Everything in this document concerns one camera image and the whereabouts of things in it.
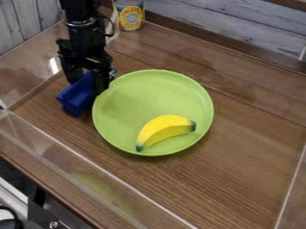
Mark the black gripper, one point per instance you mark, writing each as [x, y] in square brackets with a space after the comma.
[83, 51]

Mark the blue plastic block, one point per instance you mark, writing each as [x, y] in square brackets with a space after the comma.
[77, 96]

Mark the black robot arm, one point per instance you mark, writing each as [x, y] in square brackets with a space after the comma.
[79, 10]

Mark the green plate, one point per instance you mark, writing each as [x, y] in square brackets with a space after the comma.
[140, 96]

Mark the yellow blue labelled can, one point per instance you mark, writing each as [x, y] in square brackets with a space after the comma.
[131, 14]

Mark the yellow toy banana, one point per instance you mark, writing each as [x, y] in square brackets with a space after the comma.
[163, 127]

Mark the clear acrylic tray walls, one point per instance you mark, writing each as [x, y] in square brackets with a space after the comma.
[239, 180]

